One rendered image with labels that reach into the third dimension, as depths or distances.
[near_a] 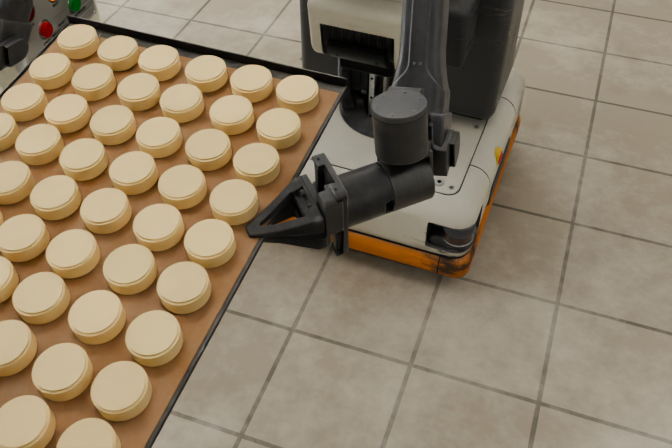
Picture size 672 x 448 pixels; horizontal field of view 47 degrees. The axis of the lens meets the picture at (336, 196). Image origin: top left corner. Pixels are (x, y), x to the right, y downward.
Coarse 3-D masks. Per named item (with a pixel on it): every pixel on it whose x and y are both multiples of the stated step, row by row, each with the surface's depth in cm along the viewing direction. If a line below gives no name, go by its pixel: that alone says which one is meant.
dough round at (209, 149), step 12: (204, 132) 86; (216, 132) 86; (192, 144) 85; (204, 144) 85; (216, 144) 85; (228, 144) 85; (192, 156) 84; (204, 156) 84; (216, 156) 84; (228, 156) 85; (204, 168) 84; (216, 168) 85
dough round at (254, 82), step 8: (240, 72) 92; (248, 72) 92; (256, 72) 92; (264, 72) 92; (232, 80) 91; (240, 80) 91; (248, 80) 91; (256, 80) 91; (264, 80) 91; (232, 88) 91; (240, 88) 90; (248, 88) 90; (256, 88) 90; (264, 88) 91; (272, 88) 92; (248, 96) 91; (256, 96) 91; (264, 96) 91
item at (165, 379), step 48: (48, 48) 100; (144, 48) 99; (48, 96) 94; (336, 96) 92; (240, 144) 87; (144, 192) 84; (96, 240) 80; (240, 240) 79; (96, 288) 76; (48, 336) 73; (192, 336) 72; (0, 384) 70; (144, 432) 66
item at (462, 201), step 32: (512, 96) 211; (352, 128) 200; (480, 128) 200; (512, 128) 215; (352, 160) 191; (480, 160) 191; (448, 192) 183; (480, 192) 186; (384, 224) 189; (416, 224) 185; (448, 224) 181; (480, 224) 198; (384, 256) 196; (416, 256) 192; (448, 256) 189
